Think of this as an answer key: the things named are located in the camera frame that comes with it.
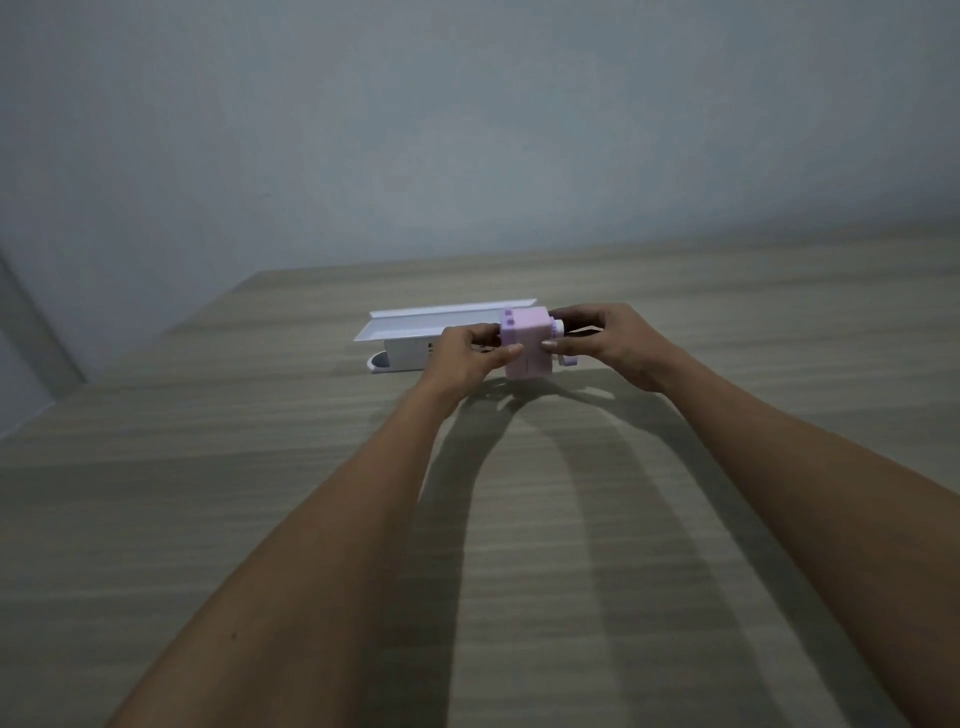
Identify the pink pencil sharpener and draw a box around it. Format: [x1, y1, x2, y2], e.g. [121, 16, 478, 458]
[498, 306, 580, 381]

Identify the person's right hand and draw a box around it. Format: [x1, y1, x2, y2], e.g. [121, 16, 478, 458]
[541, 303, 678, 394]

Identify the person's left hand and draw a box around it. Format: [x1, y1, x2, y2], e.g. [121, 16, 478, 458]
[417, 324, 524, 407]

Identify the person's left forearm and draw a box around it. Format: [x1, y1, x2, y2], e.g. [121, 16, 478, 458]
[105, 381, 460, 728]

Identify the white open box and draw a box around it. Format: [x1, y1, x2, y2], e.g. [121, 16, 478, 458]
[354, 299, 540, 374]

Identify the person's right forearm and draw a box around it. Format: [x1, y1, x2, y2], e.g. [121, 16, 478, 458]
[657, 355, 960, 728]

